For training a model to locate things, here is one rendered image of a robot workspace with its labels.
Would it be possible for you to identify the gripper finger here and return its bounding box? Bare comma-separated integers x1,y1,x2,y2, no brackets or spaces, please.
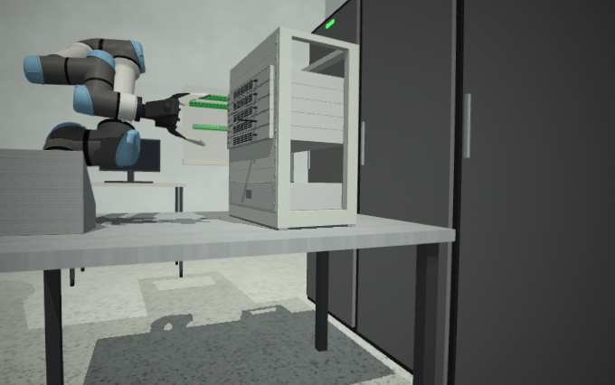
168,93,210,106
164,124,205,146

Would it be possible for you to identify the white server rack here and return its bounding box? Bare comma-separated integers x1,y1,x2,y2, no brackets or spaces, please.
227,26,359,230

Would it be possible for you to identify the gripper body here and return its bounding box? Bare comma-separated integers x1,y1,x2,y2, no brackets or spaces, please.
134,97,180,127

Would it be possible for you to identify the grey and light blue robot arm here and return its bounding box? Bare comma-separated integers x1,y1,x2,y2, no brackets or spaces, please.
24,38,179,166

